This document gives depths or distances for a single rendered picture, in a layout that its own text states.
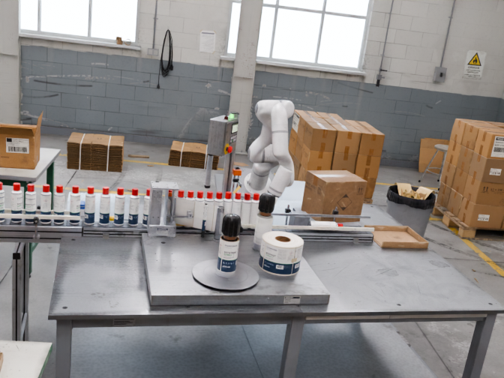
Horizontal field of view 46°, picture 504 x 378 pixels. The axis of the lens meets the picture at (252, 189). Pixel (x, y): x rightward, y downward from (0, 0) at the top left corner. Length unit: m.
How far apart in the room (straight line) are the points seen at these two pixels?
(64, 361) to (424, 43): 7.44
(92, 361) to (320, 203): 1.58
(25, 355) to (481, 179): 5.08
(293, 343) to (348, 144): 4.12
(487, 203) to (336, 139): 1.70
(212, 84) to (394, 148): 2.92
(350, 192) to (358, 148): 2.97
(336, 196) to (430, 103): 5.75
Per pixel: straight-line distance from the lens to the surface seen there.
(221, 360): 3.34
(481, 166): 6.46
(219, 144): 3.14
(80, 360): 3.30
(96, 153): 7.16
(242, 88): 8.51
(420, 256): 3.52
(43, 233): 3.19
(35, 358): 2.29
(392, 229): 3.80
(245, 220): 3.27
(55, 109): 8.80
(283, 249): 2.75
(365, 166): 6.70
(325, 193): 3.58
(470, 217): 6.58
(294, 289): 2.70
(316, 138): 6.48
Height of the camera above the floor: 2.07
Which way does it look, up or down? 17 degrees down
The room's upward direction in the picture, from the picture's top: 7 degrees clockwise
